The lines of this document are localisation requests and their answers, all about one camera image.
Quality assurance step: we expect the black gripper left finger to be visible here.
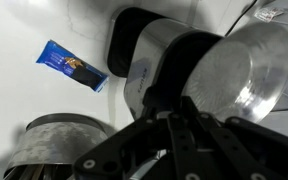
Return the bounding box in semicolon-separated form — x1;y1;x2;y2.
73;118;170;180

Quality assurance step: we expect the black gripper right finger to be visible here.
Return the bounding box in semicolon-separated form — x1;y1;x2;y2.
181;96;288;180

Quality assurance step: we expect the silver metal bowl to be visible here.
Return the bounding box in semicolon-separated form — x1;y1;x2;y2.
183;23;288;123

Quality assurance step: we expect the black silver coffee maker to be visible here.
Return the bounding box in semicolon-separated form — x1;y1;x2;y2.
106;7;221;119

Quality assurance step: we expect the blue coffee packet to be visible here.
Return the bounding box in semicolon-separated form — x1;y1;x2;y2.
37;40;109;92

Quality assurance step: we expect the steel utensil holder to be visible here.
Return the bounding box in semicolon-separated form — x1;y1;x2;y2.
3;113;109;180

